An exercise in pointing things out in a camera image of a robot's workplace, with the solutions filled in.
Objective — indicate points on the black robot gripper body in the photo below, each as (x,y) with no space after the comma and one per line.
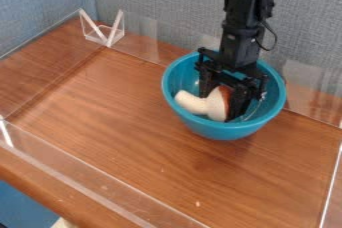
(232,63)

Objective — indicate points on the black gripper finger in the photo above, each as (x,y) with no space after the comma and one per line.
(239,102)
(207,82)

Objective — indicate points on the toy mushroom brown cap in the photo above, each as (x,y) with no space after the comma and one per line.
(212,106)

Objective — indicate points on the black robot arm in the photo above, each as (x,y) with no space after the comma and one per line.
(247,14)

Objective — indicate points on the blue plastic bowl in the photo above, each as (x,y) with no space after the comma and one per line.
(182,77)

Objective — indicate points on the clear acrylic back barrier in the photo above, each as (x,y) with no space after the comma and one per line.
(314,87)

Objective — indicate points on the clear acrylic barrier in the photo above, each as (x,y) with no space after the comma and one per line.
(124,200)
(314,87)

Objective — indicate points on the clear acrylic front barrier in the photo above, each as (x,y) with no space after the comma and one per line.
(124,200)

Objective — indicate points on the clear acrylic corner bracket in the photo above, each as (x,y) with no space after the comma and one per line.
(101,34)

